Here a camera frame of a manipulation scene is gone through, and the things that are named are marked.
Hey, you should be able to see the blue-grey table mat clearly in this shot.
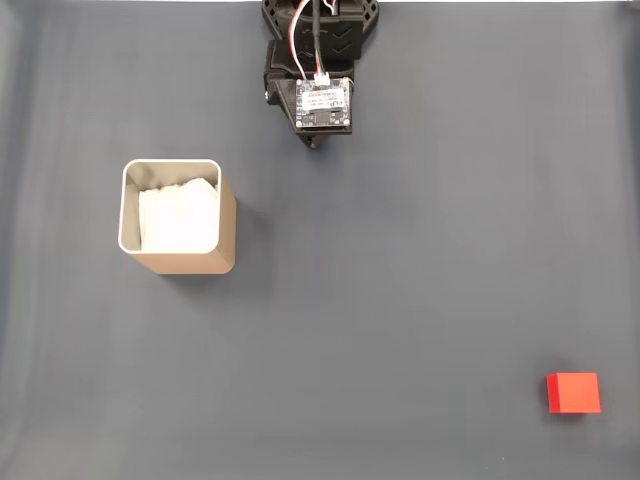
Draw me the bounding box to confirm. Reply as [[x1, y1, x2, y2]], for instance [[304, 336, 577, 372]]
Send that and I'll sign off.
[[0, 2, 640, 480]]

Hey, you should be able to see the red cube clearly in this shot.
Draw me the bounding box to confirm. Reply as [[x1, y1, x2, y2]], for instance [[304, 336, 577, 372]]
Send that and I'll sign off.
[[545, 371, 602, 415]]

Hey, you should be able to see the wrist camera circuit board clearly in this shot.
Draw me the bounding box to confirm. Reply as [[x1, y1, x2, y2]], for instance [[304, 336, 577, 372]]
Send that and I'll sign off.
[[294, 75, 354, 132]]

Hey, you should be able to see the beige metal box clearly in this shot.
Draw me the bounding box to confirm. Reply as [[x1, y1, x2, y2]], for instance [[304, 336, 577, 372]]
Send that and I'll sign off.
[[117, 158, 238, 276]]

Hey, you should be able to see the black camera cable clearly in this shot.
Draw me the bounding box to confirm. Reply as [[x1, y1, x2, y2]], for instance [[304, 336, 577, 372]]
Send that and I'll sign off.
[[310, 0, 326, 81]]

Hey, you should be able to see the white tissue paper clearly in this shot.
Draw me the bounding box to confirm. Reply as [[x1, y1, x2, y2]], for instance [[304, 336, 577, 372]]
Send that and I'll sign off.
[[138, 177, 220, 252]]

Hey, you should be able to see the red white black wire bundle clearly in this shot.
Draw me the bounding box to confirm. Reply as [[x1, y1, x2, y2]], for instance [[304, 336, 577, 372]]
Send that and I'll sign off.
[[291, 0, 337, 84]]

